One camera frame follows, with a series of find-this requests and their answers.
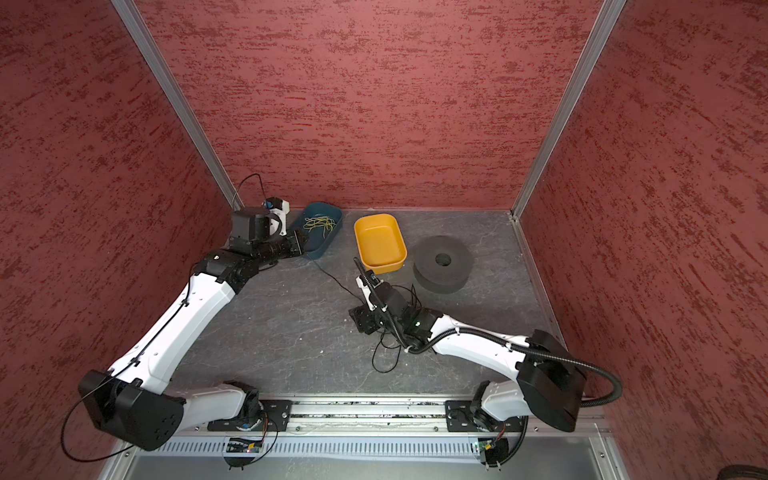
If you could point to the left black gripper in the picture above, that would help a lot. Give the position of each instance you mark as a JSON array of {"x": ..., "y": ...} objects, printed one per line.
[{"x": 297, "y": 244}]

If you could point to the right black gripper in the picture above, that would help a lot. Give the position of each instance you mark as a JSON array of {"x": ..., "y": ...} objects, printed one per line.
[{"x": 364, "y": 320}]

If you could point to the grey cable spool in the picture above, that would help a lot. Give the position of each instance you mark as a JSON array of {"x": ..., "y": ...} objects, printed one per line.
[{"x": 442, "y": 264}]

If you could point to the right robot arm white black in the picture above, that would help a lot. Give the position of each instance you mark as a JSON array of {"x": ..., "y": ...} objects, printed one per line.
[{"x": 542, "y": 380}]

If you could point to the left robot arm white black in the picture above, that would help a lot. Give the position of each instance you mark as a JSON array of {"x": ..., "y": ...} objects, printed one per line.
[{"x": 129, "y": 401}]

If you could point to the teal plastic bin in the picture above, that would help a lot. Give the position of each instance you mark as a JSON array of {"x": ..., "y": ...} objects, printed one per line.
[{"x": 325, "y": 220}]

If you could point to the yellow plastic bin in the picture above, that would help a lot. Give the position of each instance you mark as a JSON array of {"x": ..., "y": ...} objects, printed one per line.
[{"x": 380, "y": 243}]

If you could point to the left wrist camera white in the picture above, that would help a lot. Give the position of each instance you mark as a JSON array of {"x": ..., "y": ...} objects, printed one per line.
[{"x": 279, "y": 210}]

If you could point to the aluminium front rail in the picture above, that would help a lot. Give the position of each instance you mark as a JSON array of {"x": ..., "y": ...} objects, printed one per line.
[{"x": 389, "y": 416}]

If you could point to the left aluminium corner post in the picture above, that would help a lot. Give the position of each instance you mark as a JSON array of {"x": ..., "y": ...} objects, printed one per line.
[{"x": 137, "y": 28}]

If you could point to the aluminium corner post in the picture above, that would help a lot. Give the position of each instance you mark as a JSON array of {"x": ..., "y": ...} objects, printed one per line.
[
  {"x": 605, "y": 22},
  {"x": 137, "y": 28}
]

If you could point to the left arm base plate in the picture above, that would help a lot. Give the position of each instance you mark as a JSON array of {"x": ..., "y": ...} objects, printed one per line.
[{"x": 277, "y": 411}]

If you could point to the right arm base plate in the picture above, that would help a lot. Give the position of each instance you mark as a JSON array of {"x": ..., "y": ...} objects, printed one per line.
[{"x": 463, "y": 416}]

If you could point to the white vented cable duct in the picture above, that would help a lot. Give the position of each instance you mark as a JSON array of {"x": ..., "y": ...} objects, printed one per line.
[{"x": 449, "y": 449}]

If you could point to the right aluminium corner post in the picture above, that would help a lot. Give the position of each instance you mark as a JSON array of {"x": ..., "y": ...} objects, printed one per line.
[{"x": 605, "y": 22}]

